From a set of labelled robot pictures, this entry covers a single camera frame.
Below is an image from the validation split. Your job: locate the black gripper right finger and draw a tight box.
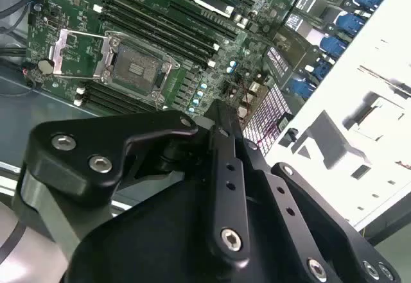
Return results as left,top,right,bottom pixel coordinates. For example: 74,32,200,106
231,105,403,283

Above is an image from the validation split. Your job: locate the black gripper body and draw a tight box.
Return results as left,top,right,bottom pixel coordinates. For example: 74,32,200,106
62,167,324,283

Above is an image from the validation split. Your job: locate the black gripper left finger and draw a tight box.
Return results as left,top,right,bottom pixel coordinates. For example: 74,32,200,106
12,98,252,266

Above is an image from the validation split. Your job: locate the metal socket cover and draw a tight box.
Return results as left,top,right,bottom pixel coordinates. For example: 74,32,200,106
51,28,115,83

